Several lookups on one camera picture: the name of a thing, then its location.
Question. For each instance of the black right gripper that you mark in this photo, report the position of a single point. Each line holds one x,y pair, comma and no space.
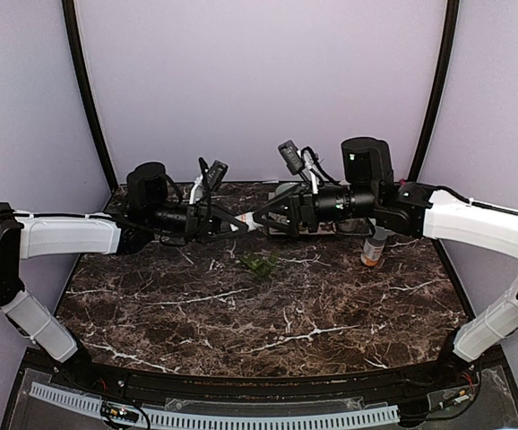
307,210

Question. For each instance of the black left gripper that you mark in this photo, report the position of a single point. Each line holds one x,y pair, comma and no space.
199,225

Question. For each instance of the small white pill bottle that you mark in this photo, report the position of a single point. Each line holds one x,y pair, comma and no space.
248,219

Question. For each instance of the green pill organizer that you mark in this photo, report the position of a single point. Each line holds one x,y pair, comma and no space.
261,266

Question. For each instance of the orange grey-capped pill bottle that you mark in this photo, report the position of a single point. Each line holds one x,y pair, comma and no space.
373,247

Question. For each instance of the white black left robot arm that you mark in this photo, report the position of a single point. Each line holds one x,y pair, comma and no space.
155,207

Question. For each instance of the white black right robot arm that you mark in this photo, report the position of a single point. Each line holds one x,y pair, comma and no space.
414,210

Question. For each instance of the plain teal ceramic bowl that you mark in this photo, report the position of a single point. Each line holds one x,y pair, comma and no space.
283,188

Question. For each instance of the floral square ceramic plate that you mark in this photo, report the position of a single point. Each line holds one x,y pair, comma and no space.
322,230

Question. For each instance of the left circuit board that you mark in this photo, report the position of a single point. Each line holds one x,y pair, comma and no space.
119,413

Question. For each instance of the circuit board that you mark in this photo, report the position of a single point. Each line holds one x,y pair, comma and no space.
119,413
456,399

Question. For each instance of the right circuit board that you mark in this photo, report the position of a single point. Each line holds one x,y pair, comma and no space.
456,399

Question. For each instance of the white slotted cable duct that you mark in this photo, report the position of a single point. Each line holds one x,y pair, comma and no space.
199,414

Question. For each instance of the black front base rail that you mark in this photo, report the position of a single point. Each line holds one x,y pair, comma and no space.
413,389

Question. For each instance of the black left corner post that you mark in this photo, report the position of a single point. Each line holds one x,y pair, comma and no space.
84,85

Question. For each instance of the black corner post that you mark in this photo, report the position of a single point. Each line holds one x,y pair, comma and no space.
437,89
84,85

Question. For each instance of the black right corner post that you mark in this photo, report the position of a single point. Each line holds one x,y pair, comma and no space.
437,89

